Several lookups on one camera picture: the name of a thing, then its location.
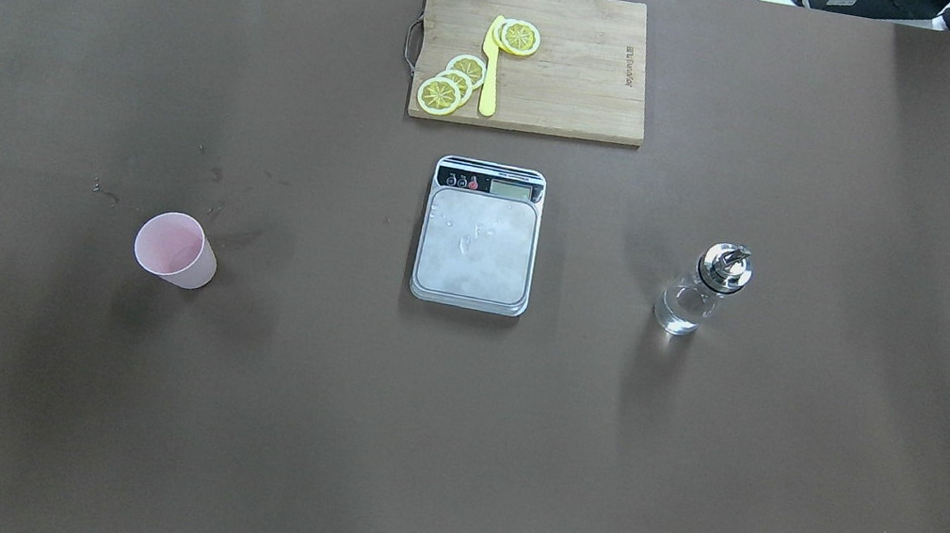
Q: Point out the yellow plastic knife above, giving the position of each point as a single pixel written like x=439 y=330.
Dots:
x=487 y=95

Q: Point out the lemon slice by knife tip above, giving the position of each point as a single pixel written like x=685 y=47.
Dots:
x=519 y=38

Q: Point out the lemon slice back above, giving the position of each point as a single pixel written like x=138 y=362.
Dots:
x=470 y=65

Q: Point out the bamboo cutting board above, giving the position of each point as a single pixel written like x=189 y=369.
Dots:
x=586 y=81

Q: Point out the silver digital kitchen scale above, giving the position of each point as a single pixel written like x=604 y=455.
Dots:
x=479 y=236

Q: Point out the lemon slice front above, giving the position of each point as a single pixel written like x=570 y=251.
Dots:
x=439 y=96

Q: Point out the glass sauce dispenser bottle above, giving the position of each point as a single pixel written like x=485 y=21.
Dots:
x=721 y=271

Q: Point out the lemon slice middle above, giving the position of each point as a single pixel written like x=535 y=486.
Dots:
x=461 y=80

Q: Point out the pink plastic cup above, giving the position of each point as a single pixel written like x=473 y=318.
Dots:
x=175 y=248

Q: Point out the lemon slice under tip slice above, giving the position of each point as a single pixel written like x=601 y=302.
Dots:
x=496 y=28

